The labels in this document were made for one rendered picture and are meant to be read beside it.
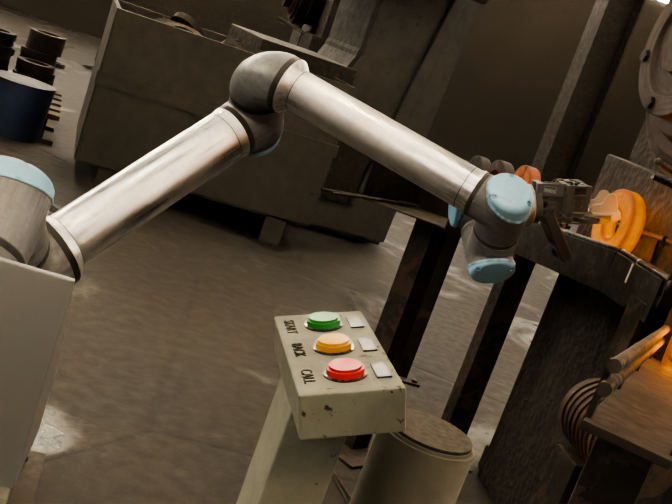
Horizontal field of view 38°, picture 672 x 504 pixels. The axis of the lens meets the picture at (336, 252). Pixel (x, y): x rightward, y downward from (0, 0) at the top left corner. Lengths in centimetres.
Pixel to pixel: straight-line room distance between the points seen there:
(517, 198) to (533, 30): 1071
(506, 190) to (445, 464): 77
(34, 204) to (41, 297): 25
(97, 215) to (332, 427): 98
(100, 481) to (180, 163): 63
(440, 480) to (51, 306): 64
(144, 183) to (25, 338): 52
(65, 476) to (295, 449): 91
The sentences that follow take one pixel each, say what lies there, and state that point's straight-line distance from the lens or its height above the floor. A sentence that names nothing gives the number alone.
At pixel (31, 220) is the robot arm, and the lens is 169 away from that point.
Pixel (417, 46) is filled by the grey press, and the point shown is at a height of 99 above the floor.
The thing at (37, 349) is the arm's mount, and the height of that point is 35.
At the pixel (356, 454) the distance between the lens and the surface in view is 241.
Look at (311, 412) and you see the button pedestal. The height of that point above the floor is 57.
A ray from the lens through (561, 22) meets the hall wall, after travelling 1262.
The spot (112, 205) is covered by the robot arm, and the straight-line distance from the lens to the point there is 190.
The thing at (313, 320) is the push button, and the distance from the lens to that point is 115.
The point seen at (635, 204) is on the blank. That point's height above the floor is 80.
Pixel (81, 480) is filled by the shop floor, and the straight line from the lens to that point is 194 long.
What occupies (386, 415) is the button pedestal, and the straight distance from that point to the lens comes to 101.
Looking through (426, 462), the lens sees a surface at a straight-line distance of 116.
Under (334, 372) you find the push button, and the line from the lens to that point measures 101.
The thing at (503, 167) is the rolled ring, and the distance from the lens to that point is 275.
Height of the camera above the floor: 92
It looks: 12 degrees down
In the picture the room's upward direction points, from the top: 20 degrees clockwise
